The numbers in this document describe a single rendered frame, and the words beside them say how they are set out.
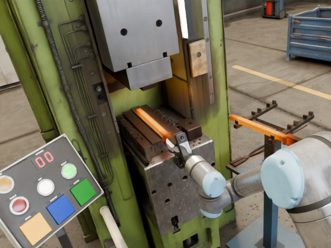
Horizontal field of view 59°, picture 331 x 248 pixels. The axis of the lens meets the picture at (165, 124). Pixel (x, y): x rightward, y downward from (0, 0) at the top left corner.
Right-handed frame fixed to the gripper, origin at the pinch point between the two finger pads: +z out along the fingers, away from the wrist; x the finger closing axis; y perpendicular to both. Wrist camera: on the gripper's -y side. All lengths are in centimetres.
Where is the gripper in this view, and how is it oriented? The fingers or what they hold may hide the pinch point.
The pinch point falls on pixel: (169, 138)
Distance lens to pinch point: 135.9
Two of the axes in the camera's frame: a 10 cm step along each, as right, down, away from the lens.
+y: 1.3, 8.5, 5.1
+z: -4.6, -4.1, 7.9
